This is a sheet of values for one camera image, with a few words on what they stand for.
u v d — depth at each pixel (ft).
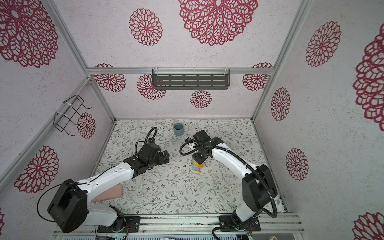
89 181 1.52
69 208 1.35
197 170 3.01
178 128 3.56
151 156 2.18
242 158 1.62
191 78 3.03
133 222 2.43
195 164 2.92
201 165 3.10
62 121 2.40
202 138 2.20
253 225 2.39
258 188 1.44
